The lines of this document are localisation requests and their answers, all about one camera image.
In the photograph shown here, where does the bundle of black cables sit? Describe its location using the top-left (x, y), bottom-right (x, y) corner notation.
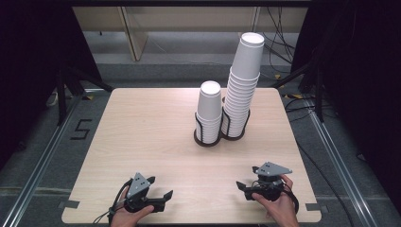
top-left (254, 7), bottom-right (297, 65)

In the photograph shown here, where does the hand-held gripper cable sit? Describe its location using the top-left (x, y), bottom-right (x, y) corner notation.
top-left (93, 178), bottom-right (133, 225)
top-left (282, 185), bottom-right (300, 216)

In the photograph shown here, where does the short stack of white cups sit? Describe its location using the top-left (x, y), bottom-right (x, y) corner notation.
top-left (195, 80), bottom-right (223, 146)

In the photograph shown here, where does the black wire cup holder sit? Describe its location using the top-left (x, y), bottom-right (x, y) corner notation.
top-left (193, 105), bottom-right (252, 148)

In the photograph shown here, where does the black metal stand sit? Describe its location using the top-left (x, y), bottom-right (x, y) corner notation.
top-left (270, 60), bottom-right (325, 123)
top-left (55, 64), bottom-right (114, 127)

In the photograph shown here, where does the aluminium floor rail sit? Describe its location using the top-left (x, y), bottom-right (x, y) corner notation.
top-left (306, 103), bottom-right (384, 227)
top-left (0, 94), bottom-right (83, 227)

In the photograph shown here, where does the black floor cable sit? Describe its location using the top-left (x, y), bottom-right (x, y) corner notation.
top-left (285, 96), bottom-right (356, 227)

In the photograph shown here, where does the white cord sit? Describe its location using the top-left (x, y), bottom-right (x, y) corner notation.
top-left (46, 91), bottom-right (60, 107)

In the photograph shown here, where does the tall stack of white cups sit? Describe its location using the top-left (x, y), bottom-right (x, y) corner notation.
top-left (220, 31), bottom-right (266, 139)

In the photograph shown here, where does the beige wooden cabinet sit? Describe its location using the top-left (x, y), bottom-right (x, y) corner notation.
top-left (72, 6), bottom-right (308, 62)

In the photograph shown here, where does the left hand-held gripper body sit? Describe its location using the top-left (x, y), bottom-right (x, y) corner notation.
top-left (123, 172), bottom-right (166, 214)

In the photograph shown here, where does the left hand-held gripper cable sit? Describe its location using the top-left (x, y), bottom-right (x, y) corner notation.
top-left (93, 178), bottom-right (133, 225)

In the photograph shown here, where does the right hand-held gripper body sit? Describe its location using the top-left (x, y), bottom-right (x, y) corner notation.
top-left (249, 161), bottom-right (293, 202)

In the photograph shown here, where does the black tape strip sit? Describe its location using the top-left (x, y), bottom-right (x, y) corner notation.
top-left (305, 202), bottom-right (329, 213)

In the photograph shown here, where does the right hand-held gripper cable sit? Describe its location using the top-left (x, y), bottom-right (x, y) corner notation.
top-left (282, 185), bottom-right (300, 216)

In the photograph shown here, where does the person's right hand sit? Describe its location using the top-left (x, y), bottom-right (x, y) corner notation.
top-left (251, 174), bottom-right (300, 227)

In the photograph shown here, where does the person's left hand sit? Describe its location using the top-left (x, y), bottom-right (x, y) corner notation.
top-left (110, 186), bottom-right (155, 227)

